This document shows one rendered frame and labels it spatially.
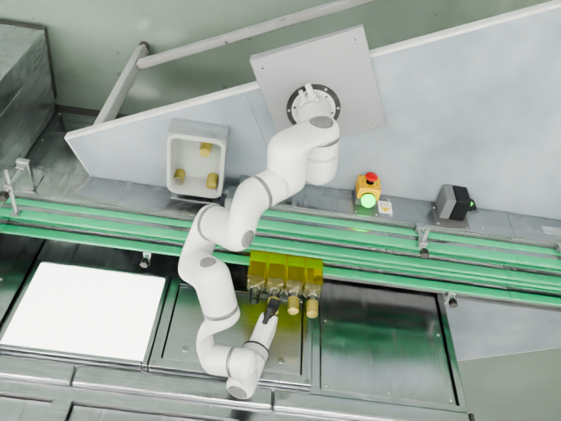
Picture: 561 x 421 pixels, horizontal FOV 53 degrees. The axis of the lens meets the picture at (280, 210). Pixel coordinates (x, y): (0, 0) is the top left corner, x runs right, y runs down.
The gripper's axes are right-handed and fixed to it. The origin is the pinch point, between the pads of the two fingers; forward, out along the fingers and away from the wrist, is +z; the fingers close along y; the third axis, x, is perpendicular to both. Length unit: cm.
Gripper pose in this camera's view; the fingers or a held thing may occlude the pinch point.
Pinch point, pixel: (273, 309)
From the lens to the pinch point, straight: 165.0
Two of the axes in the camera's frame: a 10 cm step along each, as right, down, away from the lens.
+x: -9.5, -2.9, 1.4
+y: 1.3, -7.4, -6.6
